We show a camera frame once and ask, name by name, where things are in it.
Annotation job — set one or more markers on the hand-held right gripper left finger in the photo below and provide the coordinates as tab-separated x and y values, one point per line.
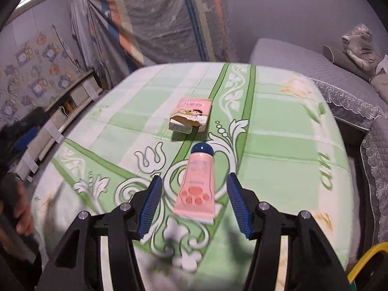
150	206

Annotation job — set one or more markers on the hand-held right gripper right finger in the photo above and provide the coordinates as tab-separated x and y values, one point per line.
239	206

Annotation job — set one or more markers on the pink paw print tube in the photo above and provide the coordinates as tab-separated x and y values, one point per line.
195	194

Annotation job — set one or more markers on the yellow rimmed bin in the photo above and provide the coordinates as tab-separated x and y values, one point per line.
368	256

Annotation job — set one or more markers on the person's left hand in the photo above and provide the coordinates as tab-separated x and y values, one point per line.
24	212

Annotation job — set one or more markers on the dark cloth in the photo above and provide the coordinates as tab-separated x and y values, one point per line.
15	130

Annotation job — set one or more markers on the small pink cardboard box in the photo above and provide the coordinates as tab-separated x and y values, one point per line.
192	112

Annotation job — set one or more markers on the grey quilted sofa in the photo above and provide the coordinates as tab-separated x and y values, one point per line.
288	57

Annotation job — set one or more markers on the grey hanging cloth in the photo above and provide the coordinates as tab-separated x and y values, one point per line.
91	36

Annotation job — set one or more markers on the grey bolster pillow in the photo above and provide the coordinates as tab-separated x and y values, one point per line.
342	59

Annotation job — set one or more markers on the grey beige cushion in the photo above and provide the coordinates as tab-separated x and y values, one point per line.
382	85

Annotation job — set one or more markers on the plastic wrapped mattress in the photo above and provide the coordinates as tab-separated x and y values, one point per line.
169	18

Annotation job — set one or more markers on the plush tiger in plastic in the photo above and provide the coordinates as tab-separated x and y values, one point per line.
360	45

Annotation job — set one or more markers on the cartoon printed wall covering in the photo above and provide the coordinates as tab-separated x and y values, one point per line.
33	72

